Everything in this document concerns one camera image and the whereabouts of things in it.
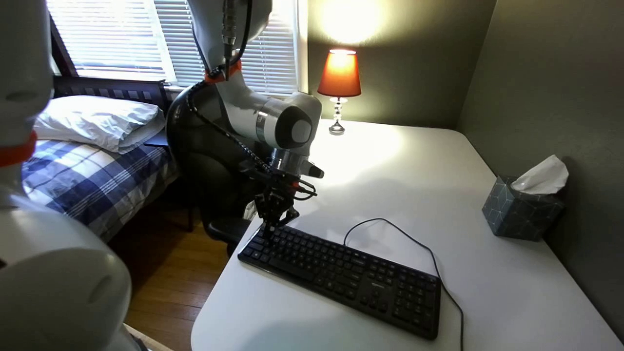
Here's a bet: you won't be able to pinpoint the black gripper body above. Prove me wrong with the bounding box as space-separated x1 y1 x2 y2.
253 169 302 220

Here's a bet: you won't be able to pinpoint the black computer keyboard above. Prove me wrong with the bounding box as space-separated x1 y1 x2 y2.
235 222 444 340

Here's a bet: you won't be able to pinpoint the black leather office chair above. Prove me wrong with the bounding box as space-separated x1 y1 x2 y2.
165 81 313 255

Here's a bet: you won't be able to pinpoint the orange shade table lamp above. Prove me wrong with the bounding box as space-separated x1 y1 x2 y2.
315 46 362 136

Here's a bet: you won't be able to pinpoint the blue plaid blanket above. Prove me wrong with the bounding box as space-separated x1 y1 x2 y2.
17 132 181 241

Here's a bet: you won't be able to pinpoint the white pillow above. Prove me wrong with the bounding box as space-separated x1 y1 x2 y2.
32 93 169 155

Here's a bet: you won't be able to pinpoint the teal tissue box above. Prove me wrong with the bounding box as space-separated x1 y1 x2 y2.
479 151 571 243

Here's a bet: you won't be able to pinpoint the white window blinds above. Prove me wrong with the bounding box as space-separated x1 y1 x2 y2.
44 0 307 93

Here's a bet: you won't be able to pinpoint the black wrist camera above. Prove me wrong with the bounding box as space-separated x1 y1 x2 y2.
294 161 327 202

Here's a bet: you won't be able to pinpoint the black keyboard cable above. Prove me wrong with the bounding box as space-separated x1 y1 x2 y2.
341 216 467 351

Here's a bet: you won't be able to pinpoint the dark bed frame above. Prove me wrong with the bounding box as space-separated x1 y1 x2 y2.
46 11 177 114

